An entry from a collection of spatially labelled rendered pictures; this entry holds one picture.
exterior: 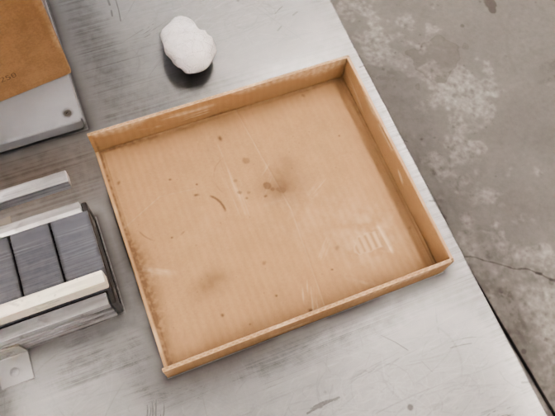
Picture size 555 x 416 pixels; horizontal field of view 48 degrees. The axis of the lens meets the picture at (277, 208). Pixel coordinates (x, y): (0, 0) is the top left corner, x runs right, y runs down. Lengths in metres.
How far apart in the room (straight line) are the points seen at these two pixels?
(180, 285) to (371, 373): 0.21
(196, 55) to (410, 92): 1.13
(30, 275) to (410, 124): 1.29
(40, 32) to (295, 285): 0.36
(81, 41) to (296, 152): 0.29
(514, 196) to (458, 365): 1.11
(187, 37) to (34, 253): 0.30
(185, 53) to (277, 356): 0.35
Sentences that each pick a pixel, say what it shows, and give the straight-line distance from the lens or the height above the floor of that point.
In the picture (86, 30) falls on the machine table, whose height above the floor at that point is 0.83.
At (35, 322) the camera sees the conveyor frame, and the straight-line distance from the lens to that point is 0.61.
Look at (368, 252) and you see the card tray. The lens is 0.66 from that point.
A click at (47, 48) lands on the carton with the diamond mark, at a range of 0.70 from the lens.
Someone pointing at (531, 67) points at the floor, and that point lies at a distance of 1.96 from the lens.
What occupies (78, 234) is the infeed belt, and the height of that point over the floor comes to 0.88.
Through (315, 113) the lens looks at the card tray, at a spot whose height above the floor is 0.83.
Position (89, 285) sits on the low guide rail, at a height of 0.92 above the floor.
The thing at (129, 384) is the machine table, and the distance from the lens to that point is 0.63.
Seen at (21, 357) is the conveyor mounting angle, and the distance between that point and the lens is 0.66.
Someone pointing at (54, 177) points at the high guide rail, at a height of 0.96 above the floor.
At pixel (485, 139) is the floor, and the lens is 1.78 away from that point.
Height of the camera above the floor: 1.45
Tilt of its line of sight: 67 degrees down
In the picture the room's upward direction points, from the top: 8 degrees clockwise
